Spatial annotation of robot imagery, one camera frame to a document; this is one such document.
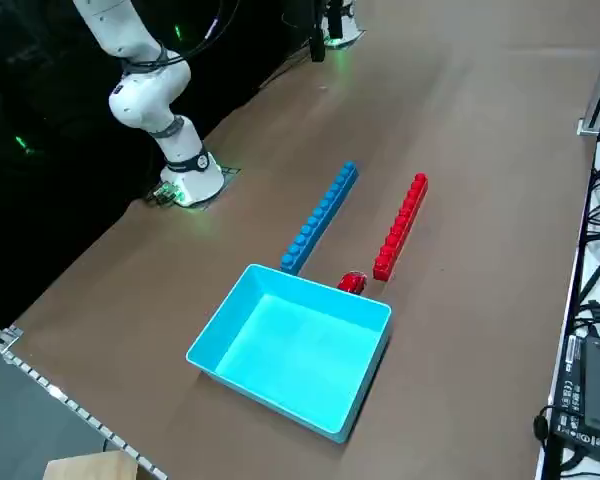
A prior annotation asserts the red toy car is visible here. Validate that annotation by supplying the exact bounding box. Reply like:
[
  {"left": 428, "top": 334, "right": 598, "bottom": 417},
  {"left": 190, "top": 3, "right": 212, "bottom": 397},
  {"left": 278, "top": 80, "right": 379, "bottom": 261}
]
[{"left": 336, "top": 270, "right": 369, "bottom": 296}]

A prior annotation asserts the blue building block row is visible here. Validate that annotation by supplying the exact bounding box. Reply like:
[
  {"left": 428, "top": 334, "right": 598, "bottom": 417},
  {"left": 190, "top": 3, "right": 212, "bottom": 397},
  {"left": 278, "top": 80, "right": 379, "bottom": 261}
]
[{"left": 279, "top": 159, "right": 360, "bottom": 276}]

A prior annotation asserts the red building block row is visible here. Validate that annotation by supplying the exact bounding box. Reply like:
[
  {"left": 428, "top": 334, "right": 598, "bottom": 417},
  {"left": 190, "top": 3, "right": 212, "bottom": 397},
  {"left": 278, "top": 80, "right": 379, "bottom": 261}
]
[{"left": 372, "top": 172, "right": 430, "bottom": 282}]

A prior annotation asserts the cyan plastic bin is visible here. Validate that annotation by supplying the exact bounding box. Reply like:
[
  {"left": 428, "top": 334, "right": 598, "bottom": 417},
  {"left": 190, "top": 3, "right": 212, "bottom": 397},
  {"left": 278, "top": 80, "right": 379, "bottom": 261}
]
[{"left": 184, "top": 263, "right": 394, "bottom": 445}]

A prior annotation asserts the light wooden box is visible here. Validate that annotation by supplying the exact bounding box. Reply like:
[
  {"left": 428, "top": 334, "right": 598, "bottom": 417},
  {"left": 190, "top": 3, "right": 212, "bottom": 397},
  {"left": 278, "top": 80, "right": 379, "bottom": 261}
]
[{"left": 42, "top": 449, "right": 139, "bottom": 480}]

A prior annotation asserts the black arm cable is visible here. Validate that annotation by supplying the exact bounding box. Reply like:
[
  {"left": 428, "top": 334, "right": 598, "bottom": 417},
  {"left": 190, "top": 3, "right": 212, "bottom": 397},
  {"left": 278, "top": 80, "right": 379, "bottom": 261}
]
[{"left": 122, "top": 0, "right": 241, "bottom": 69}]

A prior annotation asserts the slotted aluminium profile rail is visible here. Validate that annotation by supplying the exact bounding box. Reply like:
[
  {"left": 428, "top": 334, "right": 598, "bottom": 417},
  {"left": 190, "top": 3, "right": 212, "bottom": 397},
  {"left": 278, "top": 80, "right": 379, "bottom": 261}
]
[{"left": 0, "top": 317, "right": 170, "bottom": 480}]

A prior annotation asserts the black cable with plug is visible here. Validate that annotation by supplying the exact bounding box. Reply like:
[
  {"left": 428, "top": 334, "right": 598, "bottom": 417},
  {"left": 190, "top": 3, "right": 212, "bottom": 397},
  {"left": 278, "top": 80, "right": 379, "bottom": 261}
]
[{"left": 532, "top": 403, "right": 581, "bottom": 480}]

